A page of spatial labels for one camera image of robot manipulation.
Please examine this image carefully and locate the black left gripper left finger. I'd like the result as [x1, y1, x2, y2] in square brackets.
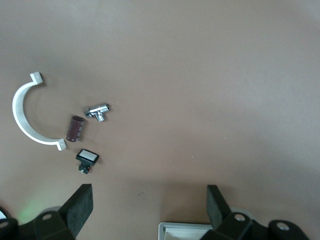
[33, 183, 94, 240]

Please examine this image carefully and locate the brown cylindrical capacitor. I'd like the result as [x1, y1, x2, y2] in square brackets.
[65, 114, 88, 143]

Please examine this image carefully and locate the white drawer cabinet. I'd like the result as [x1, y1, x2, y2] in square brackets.
[158, 221, 214, 240]

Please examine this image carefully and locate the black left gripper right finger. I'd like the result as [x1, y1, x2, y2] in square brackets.
[204, 184, 253, 240]

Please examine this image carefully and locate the white half-ring clamp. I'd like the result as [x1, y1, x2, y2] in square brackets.
[11, 71, 68, 152]

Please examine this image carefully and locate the black button with white face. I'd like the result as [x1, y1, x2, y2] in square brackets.
[75, 148, 100, 176]

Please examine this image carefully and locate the chrome metal valve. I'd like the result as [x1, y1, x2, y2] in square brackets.
[83, 102, 112, 124]

